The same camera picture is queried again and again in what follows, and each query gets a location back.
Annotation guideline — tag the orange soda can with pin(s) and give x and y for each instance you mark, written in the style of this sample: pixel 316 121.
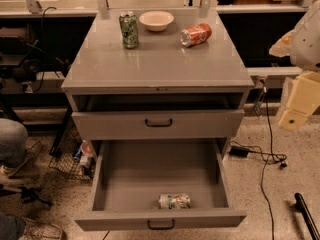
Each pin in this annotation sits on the orange soda can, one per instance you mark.
pixel 195 35

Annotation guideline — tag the grey drawer cabinet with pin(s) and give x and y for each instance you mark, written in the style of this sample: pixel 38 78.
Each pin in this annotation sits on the grey drawer cabinet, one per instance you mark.
pixel 160 74

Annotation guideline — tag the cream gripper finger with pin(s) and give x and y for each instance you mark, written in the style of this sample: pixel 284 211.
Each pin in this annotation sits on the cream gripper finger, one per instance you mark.
pixel 282 47
pixel 300 99

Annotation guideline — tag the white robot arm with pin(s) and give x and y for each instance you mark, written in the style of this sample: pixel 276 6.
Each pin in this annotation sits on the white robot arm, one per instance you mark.
pixel 305 46

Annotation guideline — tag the open grey lower drawer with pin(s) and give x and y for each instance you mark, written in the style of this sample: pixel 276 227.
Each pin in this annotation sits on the open grey lower drawer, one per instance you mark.
pixel 131 175

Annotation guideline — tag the blue can in basket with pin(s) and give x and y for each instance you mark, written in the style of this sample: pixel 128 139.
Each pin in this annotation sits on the blue can in basket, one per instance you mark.
pixel 77 154

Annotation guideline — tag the green soda can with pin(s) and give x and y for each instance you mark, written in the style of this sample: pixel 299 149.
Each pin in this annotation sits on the green soda can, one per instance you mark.
pixel 129 29

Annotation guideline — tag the white green 7up can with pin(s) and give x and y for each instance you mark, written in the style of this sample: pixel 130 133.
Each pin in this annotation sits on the white green 7up can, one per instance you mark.
pixel 174 201

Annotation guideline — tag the black power adapter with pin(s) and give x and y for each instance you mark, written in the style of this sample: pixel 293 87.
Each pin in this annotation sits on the black power adapter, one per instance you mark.
pixel 239 151

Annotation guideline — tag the white sneaker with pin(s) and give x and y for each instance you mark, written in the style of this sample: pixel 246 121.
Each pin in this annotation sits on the white sneaker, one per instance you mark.
pixel 13 159

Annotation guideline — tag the black pole on floor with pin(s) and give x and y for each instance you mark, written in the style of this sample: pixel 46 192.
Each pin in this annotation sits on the black pole on floor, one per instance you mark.
pixel 301 206

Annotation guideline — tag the white bowl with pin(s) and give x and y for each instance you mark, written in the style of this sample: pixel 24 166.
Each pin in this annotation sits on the white bowl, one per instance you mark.
pixel 156 21

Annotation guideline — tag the black wire basket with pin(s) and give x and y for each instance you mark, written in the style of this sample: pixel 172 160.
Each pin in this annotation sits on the black wire basket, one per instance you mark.
pixel 66 161

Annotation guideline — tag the closed grey upper drawer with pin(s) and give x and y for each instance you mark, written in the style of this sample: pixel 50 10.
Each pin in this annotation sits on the closed grey upper drawer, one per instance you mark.
pixel 157 124

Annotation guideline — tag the person leg in jeans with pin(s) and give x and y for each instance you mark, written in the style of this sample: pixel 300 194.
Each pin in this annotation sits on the person leg in jeans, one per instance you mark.
pixel 12 133

